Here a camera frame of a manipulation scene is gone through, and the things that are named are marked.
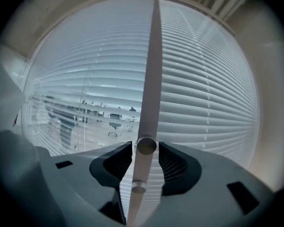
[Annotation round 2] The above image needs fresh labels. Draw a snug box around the black office chair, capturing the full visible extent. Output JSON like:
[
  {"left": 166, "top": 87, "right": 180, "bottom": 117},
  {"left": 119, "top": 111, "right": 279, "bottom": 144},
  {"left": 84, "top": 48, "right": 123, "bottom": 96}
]
[{"left": 108, "top": 113, "right": 122, "bottom": 137}]

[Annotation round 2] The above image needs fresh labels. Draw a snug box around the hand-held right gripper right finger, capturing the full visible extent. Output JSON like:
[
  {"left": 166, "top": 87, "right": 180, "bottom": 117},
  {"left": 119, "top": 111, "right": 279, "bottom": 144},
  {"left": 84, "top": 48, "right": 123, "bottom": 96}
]
[{"left": 158, "top": 140, "right": 202, "bottom": 197}]

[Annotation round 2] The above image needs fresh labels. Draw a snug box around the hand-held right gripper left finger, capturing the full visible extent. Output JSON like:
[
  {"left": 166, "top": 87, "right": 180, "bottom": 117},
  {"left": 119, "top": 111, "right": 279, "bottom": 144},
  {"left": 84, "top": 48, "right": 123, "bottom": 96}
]
[{"left": 89, "top": 140, "right": 133, "bottom": 225}]

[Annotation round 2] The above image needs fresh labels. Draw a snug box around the grey window frame post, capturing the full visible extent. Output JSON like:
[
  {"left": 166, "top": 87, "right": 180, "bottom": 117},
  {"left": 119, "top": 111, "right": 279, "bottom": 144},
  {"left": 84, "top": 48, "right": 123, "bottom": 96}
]
[{"left": 126, "top": 0, "right": 163, "bottom": 227}]

